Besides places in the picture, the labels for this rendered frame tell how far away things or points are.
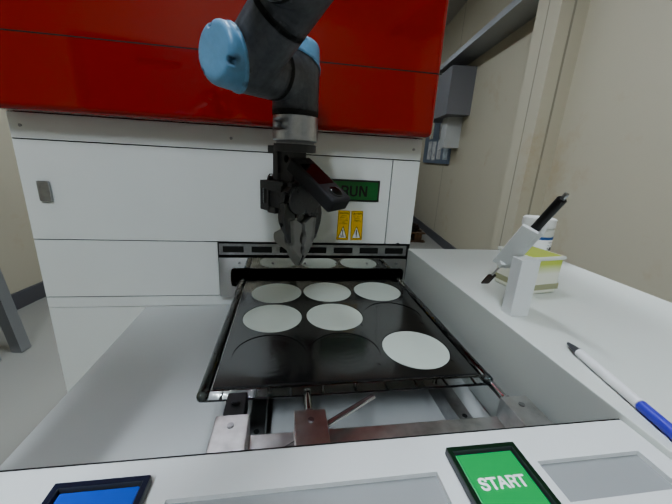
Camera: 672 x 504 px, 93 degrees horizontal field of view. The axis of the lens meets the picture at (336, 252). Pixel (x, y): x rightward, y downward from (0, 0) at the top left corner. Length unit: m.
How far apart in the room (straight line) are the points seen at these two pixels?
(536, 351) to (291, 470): 0.32
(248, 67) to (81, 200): 0.50
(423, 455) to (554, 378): 0.21
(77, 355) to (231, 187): 0.54
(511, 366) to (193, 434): 0.42
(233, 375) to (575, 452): 0.35
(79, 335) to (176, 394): 0.43
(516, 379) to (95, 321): 0.84
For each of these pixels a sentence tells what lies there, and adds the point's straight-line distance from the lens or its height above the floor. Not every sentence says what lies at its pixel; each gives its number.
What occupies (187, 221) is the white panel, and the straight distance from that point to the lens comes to 0.77.
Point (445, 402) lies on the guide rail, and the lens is 0.53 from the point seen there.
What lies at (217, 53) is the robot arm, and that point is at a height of 1.28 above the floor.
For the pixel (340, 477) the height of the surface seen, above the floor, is 0.96.
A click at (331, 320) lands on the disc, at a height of 0.90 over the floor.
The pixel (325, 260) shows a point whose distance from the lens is 0.75.
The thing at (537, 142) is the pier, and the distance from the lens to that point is 2.88.
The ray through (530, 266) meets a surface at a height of 1.04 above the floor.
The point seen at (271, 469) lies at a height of 0.96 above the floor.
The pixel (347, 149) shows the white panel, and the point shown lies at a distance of 0.73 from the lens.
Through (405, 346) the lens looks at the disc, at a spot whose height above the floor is 0.90.
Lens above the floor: 1.17
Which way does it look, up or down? 16 degrees down
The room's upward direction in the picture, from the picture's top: 3 degrees clockwise
